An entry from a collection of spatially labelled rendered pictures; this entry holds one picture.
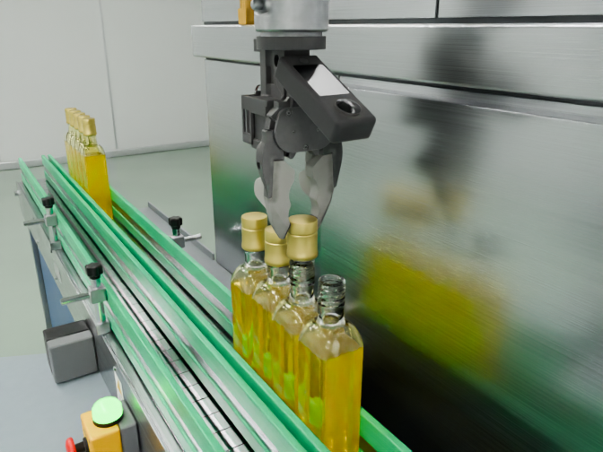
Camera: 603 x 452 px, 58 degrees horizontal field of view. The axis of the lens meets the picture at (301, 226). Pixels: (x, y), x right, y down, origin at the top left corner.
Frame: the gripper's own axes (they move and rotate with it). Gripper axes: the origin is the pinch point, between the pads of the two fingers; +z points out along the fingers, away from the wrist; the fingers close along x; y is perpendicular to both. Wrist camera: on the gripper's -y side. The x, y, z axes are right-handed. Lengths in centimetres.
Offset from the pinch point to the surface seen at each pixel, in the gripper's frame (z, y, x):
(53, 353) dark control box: 36, 49, 24
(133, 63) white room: 17, 583, -133
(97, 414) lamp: 33.7, 24.1, 21.1
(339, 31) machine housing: -20.3, 11.7, -12.6
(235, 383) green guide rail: 22.4, 6.1, 6.2
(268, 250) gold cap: 4.6, 5.3, 1.5
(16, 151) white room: 100, 579, -4
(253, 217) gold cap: 2.1, 10.9, 0.7
